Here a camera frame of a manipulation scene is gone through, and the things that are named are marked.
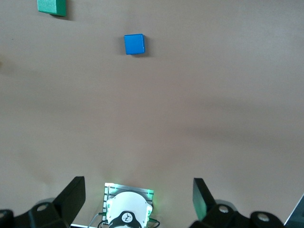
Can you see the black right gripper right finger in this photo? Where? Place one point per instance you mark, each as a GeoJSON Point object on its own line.
{"type": "Point", "coordinates": [213, 216]}

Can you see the green wooden block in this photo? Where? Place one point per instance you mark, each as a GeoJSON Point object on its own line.
{"type": "Point", "coordinates": [48, 6]}

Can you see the blue wooden block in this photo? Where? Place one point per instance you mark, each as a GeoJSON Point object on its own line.
{"type": "Point", "coordinates": [133, 44]}

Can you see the brown table cover sheet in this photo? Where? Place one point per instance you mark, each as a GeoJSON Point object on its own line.
{"type": "Point", "coordinates": [166, 118]}

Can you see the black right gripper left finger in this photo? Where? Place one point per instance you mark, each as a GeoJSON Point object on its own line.
{"type": "Point", "coordinates": [59, 211]}

